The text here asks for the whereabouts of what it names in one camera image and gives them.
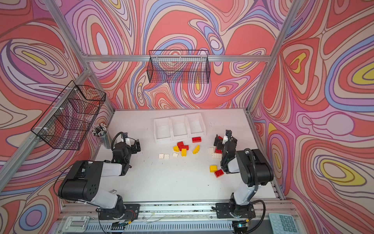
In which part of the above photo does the wire basket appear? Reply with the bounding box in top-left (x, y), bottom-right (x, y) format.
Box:
top-left (31, 81), bottom-right (106, 151)
top-left (147, 49), bottom-right (211, 84)

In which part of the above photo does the red lego brick front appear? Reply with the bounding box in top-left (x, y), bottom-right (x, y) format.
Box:
top-left (214, 170), bottom-right (225, 178)

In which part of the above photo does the teal calculator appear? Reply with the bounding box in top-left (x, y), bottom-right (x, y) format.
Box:
top-left (268, 213), bottom-right (300, 234)

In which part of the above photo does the back wire basket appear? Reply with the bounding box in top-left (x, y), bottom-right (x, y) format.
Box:
top-left (147, 49), bottom-right (211, 84)

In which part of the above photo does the yellow lego brick front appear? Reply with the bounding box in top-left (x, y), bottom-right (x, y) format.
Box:
top-left (209, 165), bottom-right (218, 173)

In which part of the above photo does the left wire basket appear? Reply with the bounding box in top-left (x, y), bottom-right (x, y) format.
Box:
top-left (31, 81), bottom-right (106, 151)

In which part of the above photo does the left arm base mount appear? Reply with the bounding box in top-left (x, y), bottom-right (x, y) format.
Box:
top-left (98, 203), bottom-right (140, 221)

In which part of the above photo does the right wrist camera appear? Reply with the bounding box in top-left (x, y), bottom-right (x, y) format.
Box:
top-left (222, 130), bottom-right (232, 144)

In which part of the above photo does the white box on rail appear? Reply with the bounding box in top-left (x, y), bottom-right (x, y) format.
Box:
top-left (61, 216), bottom-right (90, 233)

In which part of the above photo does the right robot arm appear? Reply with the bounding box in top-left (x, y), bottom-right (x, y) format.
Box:
top-left (212, 132), bottom-right (274, 220)

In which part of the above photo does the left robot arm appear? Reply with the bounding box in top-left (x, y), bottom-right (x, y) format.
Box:
top-left (57, 137), bottom-right (141, 220)

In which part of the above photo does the yellow tall lego brick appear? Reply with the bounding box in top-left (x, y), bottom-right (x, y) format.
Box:
top-left (181, 148), bottom-right (187, 157)

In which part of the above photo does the clear cup of pens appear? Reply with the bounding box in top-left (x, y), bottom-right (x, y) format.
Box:
top-left (91, 123), bottom-right (112, 149)

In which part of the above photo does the red flat lego near bin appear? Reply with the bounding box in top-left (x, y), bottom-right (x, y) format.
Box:
top-left (192, 136), bottom-right (202, 143)

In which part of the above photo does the yellow curved lego piece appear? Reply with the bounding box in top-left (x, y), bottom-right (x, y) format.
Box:
top-left (193, 145), bottom-right (200, 155)

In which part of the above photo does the white long lego plate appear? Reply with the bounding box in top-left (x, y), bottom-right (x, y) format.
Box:
top-left (212, 153), bottom-right (222, 159)

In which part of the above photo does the red long lego brick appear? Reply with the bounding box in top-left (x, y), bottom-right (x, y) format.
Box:
top-left (179, 145), bottom-right (189, 151)

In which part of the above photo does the white three-compartment bin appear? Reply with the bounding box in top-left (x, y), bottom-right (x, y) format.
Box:
top-left (153, 113), bottom-right (206, 143)

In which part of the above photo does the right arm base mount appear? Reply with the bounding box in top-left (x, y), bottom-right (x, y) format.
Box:
top-left (212, 202), bottom-right (256, 220)

